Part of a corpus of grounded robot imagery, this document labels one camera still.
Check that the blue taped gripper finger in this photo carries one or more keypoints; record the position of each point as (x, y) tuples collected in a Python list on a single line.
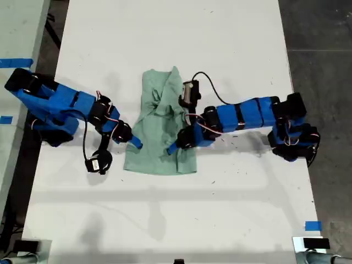
[(173, 148), (136, 141)]

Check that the black stand leg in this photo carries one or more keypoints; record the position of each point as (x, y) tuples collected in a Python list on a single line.
[(53, 31)]

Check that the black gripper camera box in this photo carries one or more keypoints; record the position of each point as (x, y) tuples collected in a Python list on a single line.
[(97, 163), (189, 92)]

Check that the grey tube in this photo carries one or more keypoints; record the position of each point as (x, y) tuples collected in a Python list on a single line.
[(24, 259), (321, 259)]

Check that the long blue tape strip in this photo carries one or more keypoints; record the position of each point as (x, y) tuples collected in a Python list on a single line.
[(16, 62)]

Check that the small black clip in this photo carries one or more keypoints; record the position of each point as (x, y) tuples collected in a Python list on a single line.
[(178, 261)]

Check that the pale green T-shirt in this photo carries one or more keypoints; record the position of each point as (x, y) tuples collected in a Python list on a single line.
[(154, 154)]

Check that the short blue tape strip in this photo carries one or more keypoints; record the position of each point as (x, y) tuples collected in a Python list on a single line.
[(6, 120)]

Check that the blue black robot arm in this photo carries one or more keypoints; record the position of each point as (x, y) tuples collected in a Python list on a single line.
[(247, 115), (63, 100)]

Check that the pale side table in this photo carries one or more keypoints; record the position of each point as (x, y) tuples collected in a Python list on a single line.
[(16, 33)]

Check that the silver metal plate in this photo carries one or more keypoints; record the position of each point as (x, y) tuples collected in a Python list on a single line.
[(298, 250), (45, 253)]

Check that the small black box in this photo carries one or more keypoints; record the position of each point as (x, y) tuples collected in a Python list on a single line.
[(26, 245), (316, 243)]

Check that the square blue tape piece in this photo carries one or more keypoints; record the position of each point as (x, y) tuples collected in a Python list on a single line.
[(313, 226)]

